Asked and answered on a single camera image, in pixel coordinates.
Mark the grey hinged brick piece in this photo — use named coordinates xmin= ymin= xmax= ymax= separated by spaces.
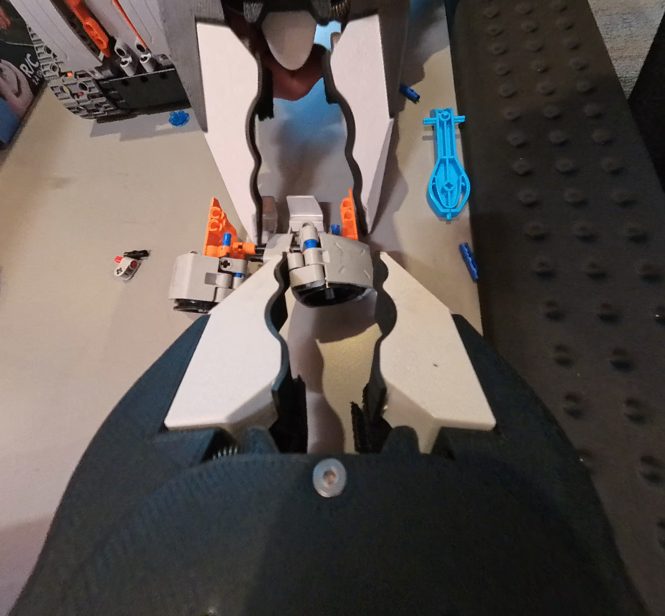
xmin=283 ymin=231 xmax=376 ymax=309

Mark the black perforated foam pad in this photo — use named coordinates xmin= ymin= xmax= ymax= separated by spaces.
xmin=447 ymin=0 xmax=665 ymax=616

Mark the person's right hand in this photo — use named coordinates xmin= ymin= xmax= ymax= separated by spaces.
xmin=260 ymin=47 xmax=325 ymax=102

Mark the orange panel brick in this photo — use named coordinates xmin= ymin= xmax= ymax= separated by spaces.
xmin=340 ymin=189 xmax=360 ymax=240

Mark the tracked toy brick robot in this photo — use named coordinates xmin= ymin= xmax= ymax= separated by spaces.
xmin=0 ymin=0 xmax=190 ymax=120

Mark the robot kit box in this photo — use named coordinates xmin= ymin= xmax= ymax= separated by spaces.
xmin=0 ymin=0 xmax=50 ymax=149

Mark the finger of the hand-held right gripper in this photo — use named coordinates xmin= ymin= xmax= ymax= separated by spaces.
xmin=317 ymin=16 xmax=401 ymax=237
xmin=195 ymin=21 xmax=276 ymax=245

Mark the small grey red-pinned brick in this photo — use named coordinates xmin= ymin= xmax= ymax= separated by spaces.
xmin=113 ymin=249 xmax=151 ymax=280

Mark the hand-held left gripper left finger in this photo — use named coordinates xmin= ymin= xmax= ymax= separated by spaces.
xmin=164 ymin=255 xmax=292 ymax=440

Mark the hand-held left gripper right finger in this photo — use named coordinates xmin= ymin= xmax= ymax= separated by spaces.
xmin=364 ymin=251 xmax=497 ymax=453

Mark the grey orange brick assembly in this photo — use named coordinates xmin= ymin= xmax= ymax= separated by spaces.
xmin=167 ymin=195 xmax=333 ymax=314

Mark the light blue brick separator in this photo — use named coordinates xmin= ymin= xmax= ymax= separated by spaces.
xmin=422 ymin=107 xmax=472 ymax=221

